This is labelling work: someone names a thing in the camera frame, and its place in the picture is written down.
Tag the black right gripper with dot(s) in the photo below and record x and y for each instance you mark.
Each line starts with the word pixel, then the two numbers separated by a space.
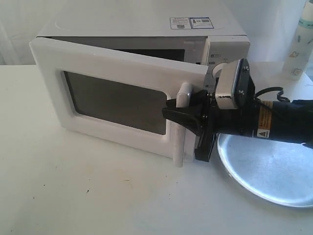
pixel 239 122

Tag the white microwave door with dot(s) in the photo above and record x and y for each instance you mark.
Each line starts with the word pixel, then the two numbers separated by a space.
pixel 119 96

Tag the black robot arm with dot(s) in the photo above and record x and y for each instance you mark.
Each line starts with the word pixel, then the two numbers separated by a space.
pixel 266 114

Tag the white microwave oven body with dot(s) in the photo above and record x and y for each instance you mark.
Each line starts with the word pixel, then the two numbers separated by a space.
pixel 147 32

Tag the upper white control knob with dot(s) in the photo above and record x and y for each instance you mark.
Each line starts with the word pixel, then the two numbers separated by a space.
pixel 217 70

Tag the round steel tray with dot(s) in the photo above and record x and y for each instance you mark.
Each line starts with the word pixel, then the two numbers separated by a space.
pixel 279 172

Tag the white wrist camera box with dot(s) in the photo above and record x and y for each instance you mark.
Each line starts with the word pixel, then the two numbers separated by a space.
pixel 235 87

